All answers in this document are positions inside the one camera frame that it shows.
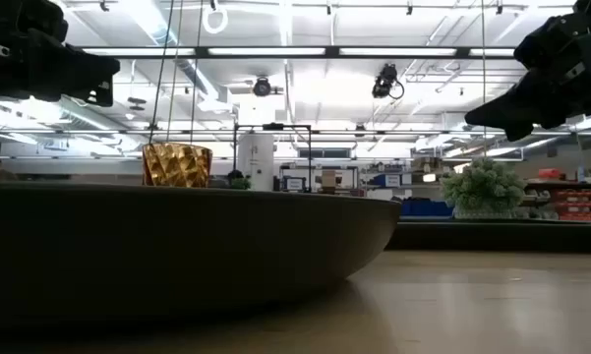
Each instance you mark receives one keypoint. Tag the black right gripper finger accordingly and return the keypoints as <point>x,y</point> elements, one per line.
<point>518,133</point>
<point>501,113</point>

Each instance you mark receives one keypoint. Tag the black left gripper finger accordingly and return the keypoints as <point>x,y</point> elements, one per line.
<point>100,93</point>
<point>83,64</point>

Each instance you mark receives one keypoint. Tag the gold faceted cup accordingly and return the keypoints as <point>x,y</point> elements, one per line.
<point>177,164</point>

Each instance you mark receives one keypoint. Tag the black serving tray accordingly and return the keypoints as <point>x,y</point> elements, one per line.
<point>501,236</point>

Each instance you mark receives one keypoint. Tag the green bushy plant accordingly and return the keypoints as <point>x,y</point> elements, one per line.
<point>484,189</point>

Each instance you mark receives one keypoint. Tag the red storage bin shelf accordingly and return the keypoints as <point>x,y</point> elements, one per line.
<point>577,204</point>

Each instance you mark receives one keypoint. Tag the blue storage bins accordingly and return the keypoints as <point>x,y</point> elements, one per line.
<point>428,207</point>

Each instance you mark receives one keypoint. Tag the white cylindrical column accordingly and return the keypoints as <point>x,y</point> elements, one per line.
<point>255,162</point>

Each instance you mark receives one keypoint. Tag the black horizontal rig bar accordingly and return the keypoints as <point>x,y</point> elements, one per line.
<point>295,51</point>

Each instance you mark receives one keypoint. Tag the round black ceiling camera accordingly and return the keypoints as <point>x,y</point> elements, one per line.
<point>262,87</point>

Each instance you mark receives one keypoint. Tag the black metal frame stand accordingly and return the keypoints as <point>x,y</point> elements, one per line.
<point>310,157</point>

